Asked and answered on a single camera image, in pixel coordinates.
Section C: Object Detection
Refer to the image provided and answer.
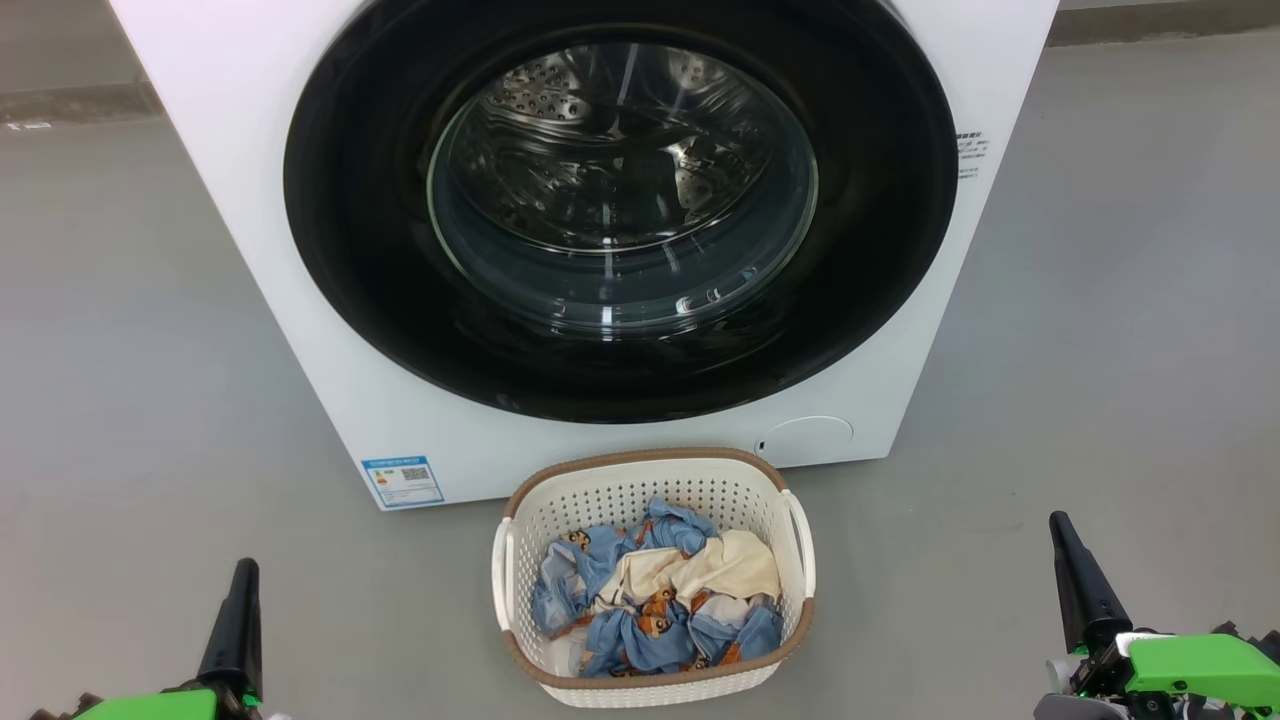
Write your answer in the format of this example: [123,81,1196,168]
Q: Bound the white front-load washing machine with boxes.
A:
[108,0,1061,511]

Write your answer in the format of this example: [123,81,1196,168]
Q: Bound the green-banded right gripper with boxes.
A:
[1035,511,1280,720]

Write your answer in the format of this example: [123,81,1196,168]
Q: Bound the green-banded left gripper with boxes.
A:
[30,558,266,720]

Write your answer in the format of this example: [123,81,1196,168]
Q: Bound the round white filter cover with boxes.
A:
[755,415,856,463]

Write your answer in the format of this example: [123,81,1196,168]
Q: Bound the cream plain garment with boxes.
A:
[595,530,781,613]

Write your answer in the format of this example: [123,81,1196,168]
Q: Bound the blue garment with orange print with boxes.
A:
[530,497,786,679]

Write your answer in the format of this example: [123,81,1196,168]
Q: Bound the grey washing machine door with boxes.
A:
[283,0,959,424]

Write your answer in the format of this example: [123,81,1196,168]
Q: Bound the blue energy label sticker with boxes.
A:
[360,456,445,509]

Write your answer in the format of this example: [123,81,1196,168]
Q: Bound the white basket with brown rim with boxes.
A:
[490,447,816,709]

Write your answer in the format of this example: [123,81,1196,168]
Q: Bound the steel washing machine drum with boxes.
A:
[432,42,819,333]

